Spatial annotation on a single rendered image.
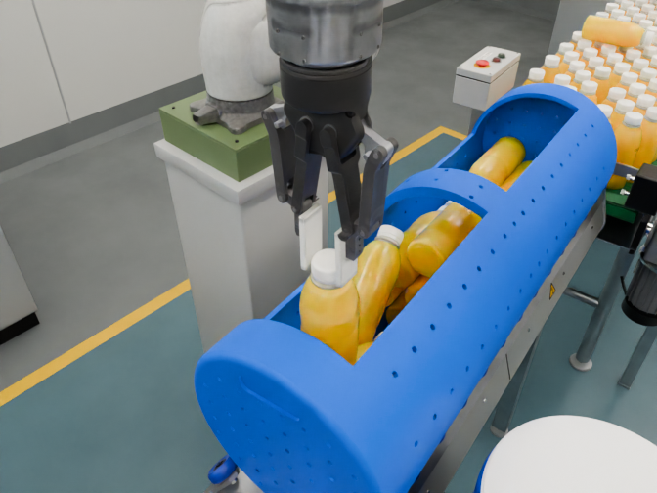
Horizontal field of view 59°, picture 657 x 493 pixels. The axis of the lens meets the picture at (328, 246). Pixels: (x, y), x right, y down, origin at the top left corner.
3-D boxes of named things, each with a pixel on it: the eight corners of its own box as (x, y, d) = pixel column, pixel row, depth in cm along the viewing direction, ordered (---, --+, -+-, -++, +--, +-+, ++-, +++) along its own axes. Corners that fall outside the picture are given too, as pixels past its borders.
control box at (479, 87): (451, 102, 160) (457, 66, 154) (482, 78, 173) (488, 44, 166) (485, 112, 156) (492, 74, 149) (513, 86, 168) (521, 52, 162)
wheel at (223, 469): (211, 473, 76) (221, 485, 76) (235, 449, 79) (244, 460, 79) (200, 476, 80) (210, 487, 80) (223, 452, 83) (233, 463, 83)
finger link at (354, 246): (353, 208, 55) (379, 219, 54) (353, 249, 58) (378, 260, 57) (344, 216, 54) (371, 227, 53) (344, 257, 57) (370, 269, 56)
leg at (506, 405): (487, 431, 193) (528, 296, 154) (494, 420, 197) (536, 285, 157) (503, 441, 191) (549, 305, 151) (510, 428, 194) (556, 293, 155)
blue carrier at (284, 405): (213, 462, 83) (168, 317, 66) (475, 189, 138) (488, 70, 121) (383, 582, 68) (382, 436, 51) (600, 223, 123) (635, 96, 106)
